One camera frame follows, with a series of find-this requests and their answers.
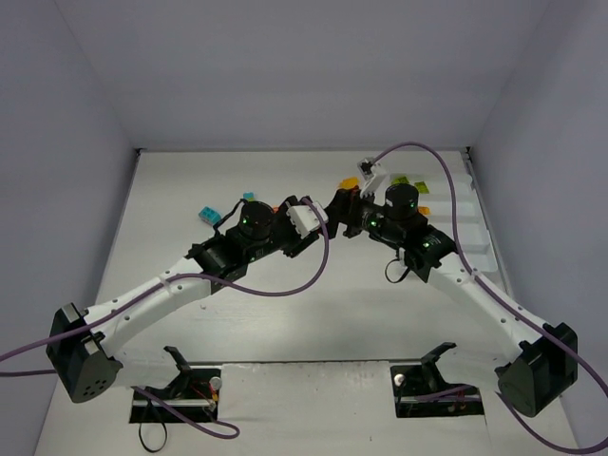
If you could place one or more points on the small green lego brick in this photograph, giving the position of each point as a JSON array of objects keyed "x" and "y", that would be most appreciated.
[{"x": 421, "y": 187}]

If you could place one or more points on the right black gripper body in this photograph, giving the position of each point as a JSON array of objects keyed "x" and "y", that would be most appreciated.
[{"x": 354, "y": 215}]

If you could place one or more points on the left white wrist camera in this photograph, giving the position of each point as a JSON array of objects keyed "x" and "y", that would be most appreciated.
[{"x": 305, "y": 220}]

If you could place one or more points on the light blue lego brick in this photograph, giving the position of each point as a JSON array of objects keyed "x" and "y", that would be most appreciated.
[{"x": 209, "y": 215}]

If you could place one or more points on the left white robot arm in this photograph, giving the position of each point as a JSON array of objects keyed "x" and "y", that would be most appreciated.
[{"x": 86, "y": 347}]

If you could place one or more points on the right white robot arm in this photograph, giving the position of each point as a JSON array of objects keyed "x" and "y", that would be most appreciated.
[{"x": 537, "y": 362}]

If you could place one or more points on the yellow red lego piece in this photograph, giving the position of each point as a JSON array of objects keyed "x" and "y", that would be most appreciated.
[{"x": 348, "y": 183}]

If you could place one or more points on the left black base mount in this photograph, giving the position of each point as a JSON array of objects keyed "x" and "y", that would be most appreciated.
[{"x": 193, "y": 392}]

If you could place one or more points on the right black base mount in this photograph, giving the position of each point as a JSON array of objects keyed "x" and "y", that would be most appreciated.
[{"x": 420, "y": 391}]

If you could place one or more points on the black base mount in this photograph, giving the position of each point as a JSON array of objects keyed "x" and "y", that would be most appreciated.
[
  {"x": 193, "y": 392},
  {"x": 420, "y": 391}
]

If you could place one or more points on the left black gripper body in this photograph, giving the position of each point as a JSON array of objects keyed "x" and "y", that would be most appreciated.
[{"x": 294, "y": 233}]

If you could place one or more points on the white divided sorting tray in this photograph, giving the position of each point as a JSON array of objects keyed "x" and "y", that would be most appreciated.
[{"x": 472, "y": 230}]

